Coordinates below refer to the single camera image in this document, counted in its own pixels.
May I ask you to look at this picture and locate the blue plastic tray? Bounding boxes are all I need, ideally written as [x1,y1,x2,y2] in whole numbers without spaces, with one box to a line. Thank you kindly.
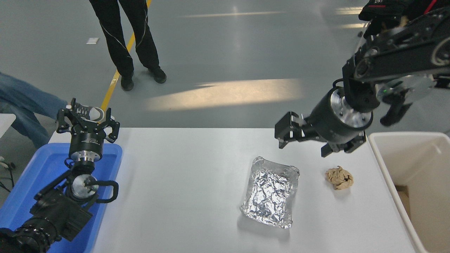
[0,142,123,253]

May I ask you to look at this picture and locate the white side table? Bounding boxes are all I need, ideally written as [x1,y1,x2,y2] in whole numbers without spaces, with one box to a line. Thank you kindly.
[0,113,17,138]

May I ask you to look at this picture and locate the seated person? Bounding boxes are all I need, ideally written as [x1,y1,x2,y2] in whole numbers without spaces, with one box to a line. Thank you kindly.
[0,72,105,148]

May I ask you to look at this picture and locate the black floor cable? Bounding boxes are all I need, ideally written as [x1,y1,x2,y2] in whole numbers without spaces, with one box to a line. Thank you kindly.
[0,156,16,193]

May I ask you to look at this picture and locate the crumpled tan paper ball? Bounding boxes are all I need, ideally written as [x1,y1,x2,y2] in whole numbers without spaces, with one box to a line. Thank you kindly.
[325,166,354,190]

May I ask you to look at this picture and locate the white wheeled chair frame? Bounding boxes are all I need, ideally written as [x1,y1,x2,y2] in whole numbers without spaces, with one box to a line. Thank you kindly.
[356,22,369,50]

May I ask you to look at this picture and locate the standing person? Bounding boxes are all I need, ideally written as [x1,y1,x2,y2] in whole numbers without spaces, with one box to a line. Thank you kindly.
[89,0,167,92]

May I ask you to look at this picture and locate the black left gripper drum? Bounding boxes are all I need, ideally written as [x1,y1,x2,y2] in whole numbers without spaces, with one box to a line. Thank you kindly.
[69,123,106,152]

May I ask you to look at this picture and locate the large pale bin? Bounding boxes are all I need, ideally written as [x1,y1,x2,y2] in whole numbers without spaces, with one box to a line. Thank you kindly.
[367,132,450,253]

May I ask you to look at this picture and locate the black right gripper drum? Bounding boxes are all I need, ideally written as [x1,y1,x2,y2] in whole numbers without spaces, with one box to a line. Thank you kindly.
[302,89,368,145]

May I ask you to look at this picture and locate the foil tray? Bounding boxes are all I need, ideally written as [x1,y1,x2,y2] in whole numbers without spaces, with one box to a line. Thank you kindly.
[240,156,300,229]

